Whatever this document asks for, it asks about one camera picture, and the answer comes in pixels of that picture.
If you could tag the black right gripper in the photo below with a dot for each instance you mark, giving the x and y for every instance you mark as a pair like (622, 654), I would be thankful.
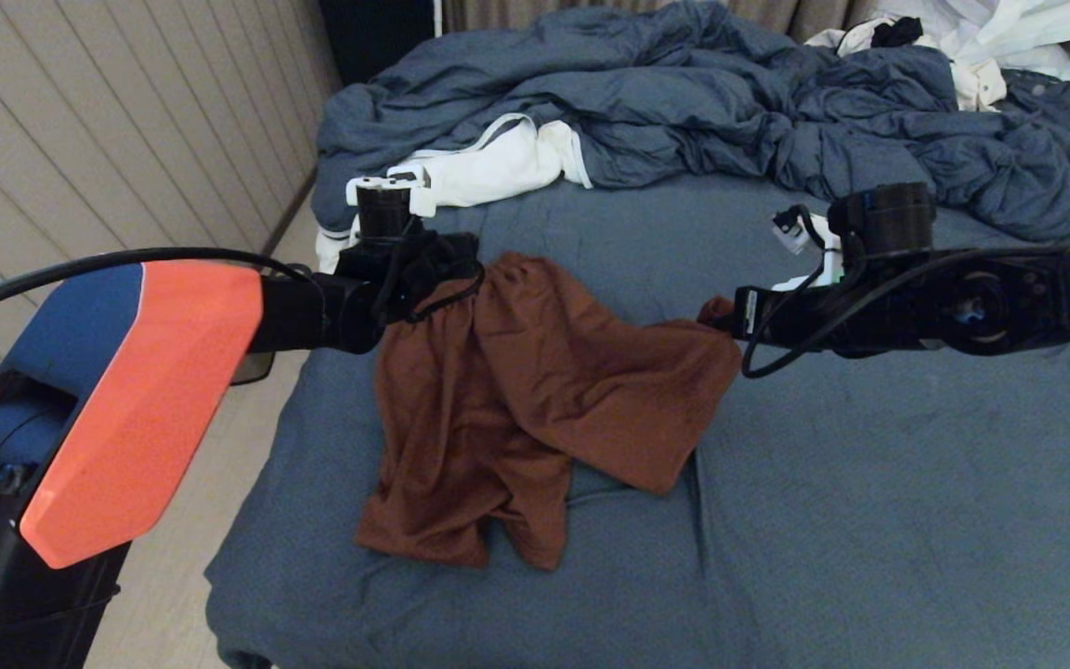
(869, 316)

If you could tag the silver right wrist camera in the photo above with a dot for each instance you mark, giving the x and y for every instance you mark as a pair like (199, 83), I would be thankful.
(790, 230)

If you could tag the white right camera bracket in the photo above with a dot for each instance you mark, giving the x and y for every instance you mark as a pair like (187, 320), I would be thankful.
(830, 265)

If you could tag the dark cabinet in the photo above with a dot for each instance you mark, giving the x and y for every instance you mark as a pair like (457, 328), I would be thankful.
(372, 37)

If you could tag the rumpled blue duvet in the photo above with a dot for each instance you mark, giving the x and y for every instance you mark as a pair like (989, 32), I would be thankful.
(684, 93)

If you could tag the bed with blue sheet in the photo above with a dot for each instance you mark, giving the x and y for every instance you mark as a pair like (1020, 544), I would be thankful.
(869, 465)

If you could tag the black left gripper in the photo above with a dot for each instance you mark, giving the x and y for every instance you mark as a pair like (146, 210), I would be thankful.
(386, 279)

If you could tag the white pillow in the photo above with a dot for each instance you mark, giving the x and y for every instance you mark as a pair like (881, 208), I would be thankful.
(498, 167)

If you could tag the black cloth item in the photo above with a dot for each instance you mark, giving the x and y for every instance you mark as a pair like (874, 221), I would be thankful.
(895, 33)

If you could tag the brown trash bin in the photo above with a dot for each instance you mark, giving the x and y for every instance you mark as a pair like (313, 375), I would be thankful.
(256, 367)

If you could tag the orange blue left robot arm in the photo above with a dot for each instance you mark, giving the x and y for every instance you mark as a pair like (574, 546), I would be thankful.
(145, 400)

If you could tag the cream buttoned garment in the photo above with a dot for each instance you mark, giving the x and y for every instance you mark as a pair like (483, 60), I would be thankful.
(976, 84)

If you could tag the white shirt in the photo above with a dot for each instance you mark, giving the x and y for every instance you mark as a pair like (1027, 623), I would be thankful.
(1009, 28)

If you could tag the white camera bracket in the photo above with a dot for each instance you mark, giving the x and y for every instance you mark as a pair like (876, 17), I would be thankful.
(830, 265)
(422, 197)

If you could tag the white left camera bracket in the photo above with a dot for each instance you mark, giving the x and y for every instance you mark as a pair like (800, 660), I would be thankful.
(422, 197)

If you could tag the beige curtain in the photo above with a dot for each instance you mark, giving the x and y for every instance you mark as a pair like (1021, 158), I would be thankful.
(498, 11)

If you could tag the white vertical trim strip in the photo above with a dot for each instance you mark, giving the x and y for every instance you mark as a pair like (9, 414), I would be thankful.
(437, 14)

